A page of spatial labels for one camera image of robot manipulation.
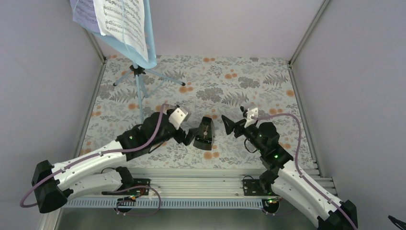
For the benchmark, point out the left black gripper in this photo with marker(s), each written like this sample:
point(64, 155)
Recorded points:
point(188, 137)

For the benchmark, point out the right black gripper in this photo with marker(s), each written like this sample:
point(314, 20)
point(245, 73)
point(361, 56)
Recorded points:
point(238, 125)

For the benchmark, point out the black metronome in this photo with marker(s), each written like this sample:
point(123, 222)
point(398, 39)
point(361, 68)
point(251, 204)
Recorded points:
point(205, 135)

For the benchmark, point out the light blue music stand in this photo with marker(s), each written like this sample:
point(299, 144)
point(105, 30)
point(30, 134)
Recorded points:
point(84, 14)

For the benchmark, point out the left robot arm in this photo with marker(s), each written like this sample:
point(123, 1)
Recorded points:
point(103, 170)

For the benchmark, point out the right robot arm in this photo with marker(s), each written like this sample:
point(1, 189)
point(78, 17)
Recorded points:
point(284, 177)

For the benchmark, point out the floral patterned mat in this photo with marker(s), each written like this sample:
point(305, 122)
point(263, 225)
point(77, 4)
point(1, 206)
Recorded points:
point(214, 86)

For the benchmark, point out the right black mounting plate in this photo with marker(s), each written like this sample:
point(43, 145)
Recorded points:
point(252, 187)

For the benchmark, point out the black mounting plate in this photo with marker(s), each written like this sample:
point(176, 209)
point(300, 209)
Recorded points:
point(137, 188)
point(252, 187)

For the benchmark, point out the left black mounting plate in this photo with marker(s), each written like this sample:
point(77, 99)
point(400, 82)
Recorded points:
point(137, 188)

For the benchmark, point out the white sheet music page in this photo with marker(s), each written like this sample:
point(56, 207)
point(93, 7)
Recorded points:
point(125, 21)

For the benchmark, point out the black object at corner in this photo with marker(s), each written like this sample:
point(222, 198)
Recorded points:
point(398, 223)

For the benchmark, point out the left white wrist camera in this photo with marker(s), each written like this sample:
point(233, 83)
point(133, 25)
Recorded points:
point(179, 115)

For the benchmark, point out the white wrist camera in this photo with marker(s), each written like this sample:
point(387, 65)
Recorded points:
point(179, 115)
point(250, 114)

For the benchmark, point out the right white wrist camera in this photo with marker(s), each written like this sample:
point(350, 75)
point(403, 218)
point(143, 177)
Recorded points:
point(250, 114)

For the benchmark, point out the aluminium rail base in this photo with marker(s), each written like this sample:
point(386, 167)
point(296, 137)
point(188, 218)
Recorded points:
point(198, 184)

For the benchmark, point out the light blue cable duct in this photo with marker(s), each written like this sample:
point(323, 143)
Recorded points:
point(221, 203)

